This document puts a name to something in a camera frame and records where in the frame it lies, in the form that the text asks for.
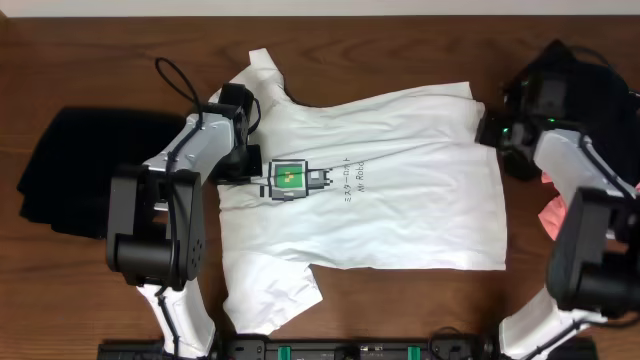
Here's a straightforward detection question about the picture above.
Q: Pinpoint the white printed t-shirt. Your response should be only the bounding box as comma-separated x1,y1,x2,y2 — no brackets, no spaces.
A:
218,49,507,335

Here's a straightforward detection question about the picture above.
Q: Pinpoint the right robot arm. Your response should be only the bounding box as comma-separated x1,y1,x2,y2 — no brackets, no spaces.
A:
474,115,639,359

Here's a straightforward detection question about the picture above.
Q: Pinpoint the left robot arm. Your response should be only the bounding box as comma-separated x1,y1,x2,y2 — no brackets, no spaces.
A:
106,98,261,359

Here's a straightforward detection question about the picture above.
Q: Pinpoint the black garment right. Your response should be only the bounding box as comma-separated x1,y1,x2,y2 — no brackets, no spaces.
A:
504,40,639,185

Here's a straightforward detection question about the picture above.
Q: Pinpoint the pink garment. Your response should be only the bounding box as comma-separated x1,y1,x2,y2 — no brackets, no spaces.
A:
538,186,625,240

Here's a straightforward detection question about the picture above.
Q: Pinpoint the black folded garment left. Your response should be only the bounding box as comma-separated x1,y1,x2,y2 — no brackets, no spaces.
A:
17,107,185,239

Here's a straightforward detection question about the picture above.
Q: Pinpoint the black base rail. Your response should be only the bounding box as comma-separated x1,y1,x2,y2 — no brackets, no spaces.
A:
96,333,599,360

